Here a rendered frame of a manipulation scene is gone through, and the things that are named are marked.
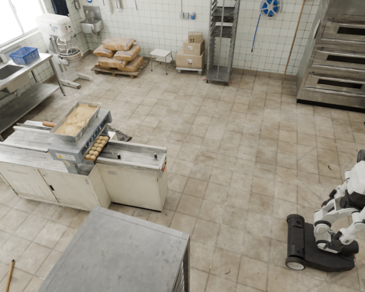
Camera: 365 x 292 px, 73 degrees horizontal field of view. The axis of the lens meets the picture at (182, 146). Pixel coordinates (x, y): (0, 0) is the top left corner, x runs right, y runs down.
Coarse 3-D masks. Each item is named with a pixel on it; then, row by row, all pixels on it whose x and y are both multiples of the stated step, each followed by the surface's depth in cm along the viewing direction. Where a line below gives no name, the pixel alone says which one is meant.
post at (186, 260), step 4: (184, 232) 109; (184, 236) 107; (188, 236) 107; (188, 240) 108; (188, 244) 110; (188, 248) 113; (188, 252) 115; (184, 256) 119; (188, 256) 118; (184, 260) 122; (188, 260) 122; (184, 264) 126; (188, 264) 125; (184, 268) 130; (188, 268) 128; (184, 272) 134; (188, 272) 132; (184, 276) 138; (188, 276) 136; (184, 280) 142; (188, 280) 141; (184, 284) 147; (188, 284) 145; (184, 288) 152; (188, 288) 150
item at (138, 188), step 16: (128, 160) 275; (144, 160) 274; (160, 160) 274; (112, 176) 284; (128, 176) 277; (144, 176) 270; (112, 192) 309; (128, 192) 300; (144, 192) 293; (160, 192) 293; (144, 208) 324; (160, 208) 309
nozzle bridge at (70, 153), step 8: (104, 112) 283; (96, 120) 273; (104, 120) 293; (88, 128) 263; (96, 128) 264; (104, 128) 304; (88, 136) 254; (96, 136) 274; (56, 144) 246; (64, 144) 246; (72, 144) 245; (80, 144) 245; (88, 144) 264; (56, 152) 243; (64, 152) 240; (72, 152) 237; (80, 152) 240; (64, 160) 250; (72, 160) 247; (80, 160) 244; (72, 168) 256
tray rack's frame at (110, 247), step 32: (96, 224) 112; (128, 224) 112; (64, 256) 102; (96, 256) 102; (128, 256) 102; (160, 256) 101; (64, 288) 94; (96, 288) 93; (128, 288) 93; (160, 288) 93
